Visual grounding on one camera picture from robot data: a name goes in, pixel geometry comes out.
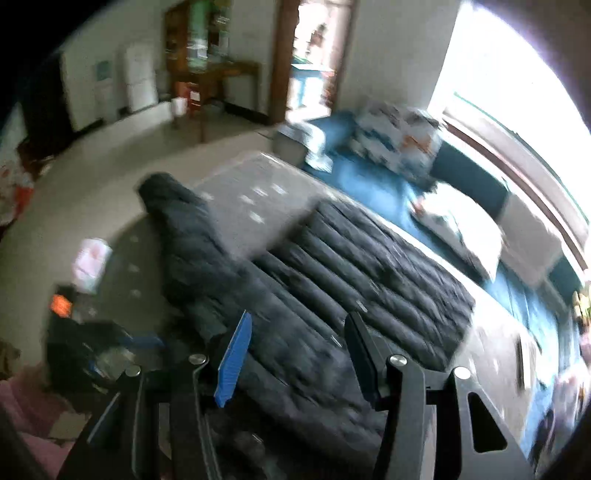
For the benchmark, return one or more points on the butterfly print pillow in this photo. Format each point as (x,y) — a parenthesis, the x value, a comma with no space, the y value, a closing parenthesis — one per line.
(397,134)

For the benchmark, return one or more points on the folded light cloth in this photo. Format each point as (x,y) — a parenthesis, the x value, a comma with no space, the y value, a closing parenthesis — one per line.
(304,143)

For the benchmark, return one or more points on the wooden glass cabinet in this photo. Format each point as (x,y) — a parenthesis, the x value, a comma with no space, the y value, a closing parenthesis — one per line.
(178,41)

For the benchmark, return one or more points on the white bucket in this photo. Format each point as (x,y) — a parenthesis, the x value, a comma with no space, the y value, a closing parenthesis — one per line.
(178,107)

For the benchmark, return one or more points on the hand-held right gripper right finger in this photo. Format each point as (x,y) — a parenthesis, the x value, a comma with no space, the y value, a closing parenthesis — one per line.
(362,357)

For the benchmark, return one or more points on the wooden door frame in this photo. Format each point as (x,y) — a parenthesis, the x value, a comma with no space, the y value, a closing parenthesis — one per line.
(279,60)

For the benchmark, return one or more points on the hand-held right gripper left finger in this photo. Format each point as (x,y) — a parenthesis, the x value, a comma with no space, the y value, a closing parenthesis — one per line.
(234,360)

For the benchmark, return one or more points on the pink cloth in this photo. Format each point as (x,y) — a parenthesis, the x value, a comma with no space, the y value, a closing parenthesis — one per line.
(27,415)

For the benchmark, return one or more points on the black puffer jacket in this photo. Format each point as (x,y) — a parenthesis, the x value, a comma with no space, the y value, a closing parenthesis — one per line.
(323,258)

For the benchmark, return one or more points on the blue sofa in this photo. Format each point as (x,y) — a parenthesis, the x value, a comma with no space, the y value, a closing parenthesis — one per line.
(369,180)

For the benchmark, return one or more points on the wooden side table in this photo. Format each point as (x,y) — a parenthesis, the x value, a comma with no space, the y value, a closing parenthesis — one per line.
(231,74)

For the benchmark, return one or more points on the white fridge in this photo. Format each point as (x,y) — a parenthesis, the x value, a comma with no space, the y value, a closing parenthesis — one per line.
(140,78)

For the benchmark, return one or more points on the window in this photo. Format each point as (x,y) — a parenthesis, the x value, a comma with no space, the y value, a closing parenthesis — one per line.
(508,92)

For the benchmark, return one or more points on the grey star print mat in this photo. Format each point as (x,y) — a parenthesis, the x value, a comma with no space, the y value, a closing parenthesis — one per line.
(258,180)

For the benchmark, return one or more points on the white patterned pillow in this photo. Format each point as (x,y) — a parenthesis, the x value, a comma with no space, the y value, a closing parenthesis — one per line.
(461,230)

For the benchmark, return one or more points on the pink tissue pack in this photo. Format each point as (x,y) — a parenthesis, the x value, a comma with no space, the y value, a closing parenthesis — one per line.
(91,265)

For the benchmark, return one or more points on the white water dispenser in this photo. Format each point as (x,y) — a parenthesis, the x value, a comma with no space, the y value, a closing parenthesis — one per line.
(104,90)

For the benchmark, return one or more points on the red patterned cloth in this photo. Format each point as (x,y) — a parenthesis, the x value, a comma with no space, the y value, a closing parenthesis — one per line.
(14,184)

